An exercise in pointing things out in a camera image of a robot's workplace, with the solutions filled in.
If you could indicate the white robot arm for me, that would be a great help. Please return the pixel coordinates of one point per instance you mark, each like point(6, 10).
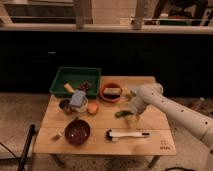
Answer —
point(197, 124)

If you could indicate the orange bowl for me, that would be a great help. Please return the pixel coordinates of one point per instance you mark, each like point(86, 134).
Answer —
point(110, 98)

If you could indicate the grey cloth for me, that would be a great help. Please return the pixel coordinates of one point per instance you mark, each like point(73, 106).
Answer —
point(133, 89)

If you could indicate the dark berries cluster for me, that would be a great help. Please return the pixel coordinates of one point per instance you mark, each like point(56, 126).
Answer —
point(85, 86)

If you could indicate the green plastic tray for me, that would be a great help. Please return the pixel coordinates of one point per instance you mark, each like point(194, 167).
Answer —
point(75, 76)

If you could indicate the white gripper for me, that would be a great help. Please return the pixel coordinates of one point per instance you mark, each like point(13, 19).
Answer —
point(137, 107)

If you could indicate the yellow banana toy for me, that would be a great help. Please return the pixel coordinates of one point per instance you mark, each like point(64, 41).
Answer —
point(69, 88)

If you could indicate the orange fruit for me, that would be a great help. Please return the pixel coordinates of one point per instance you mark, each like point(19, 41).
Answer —
point(92, 108)

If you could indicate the white black handled tool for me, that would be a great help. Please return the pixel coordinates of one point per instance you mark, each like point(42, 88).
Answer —
point(114, 136)

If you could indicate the wooden folding table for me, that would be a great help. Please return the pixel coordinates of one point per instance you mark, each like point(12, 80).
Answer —
point(159, 143)

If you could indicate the tan block in bowl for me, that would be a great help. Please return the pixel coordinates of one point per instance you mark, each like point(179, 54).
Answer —
point(112, 91)

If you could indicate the dark purple bowl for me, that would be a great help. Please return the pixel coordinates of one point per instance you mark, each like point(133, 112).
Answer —
point(77, 132)

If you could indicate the dark round cup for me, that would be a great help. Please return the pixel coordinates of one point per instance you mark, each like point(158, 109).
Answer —
point(64, 105)

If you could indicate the small wooden block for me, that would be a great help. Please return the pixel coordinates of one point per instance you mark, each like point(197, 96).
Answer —
point(57, 136)

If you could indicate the black pole stand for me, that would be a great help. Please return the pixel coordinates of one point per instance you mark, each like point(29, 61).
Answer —
point(24, 154)

